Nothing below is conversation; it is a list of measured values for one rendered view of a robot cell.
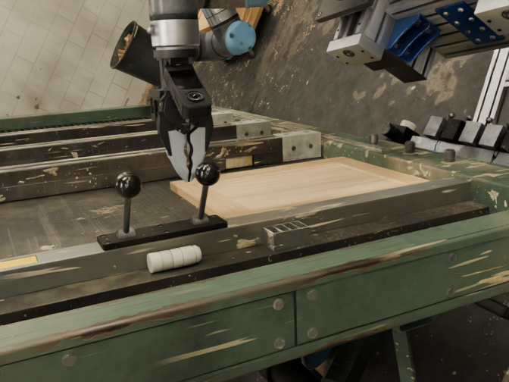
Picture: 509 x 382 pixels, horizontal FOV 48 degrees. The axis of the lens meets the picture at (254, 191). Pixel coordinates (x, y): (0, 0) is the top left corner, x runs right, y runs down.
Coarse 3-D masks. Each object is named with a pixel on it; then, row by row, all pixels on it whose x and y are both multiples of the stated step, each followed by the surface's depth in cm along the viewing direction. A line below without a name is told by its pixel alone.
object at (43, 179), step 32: (64, 160) 135; (96, 160) 134; (128, 160) 137; (160, 160) 141; (224, 160) 148; (256, 160) 153; (288, 160) 157; (0, 192) 126; (32, 192) 129; (64, 192) 132
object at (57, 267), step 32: (384, 192) 108; (416, 192) 107; (448, 192) 111; (256, 224) 93; (320, 224) 99; (352, 224) 102; (64, 256) 81; (96, 256) 82; (128, 256) 85; (0, 288) 77; (32, 288) 79
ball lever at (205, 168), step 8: (200, 168) 83; (208, 168) 83; (216, 168) 83; (200, 176) 83; (208, 176) 83; (216, 176) 83; (208, 184) 84; (200, 200) 88; (200, 208) 89; (192, 216) 91; (200, 216) 90
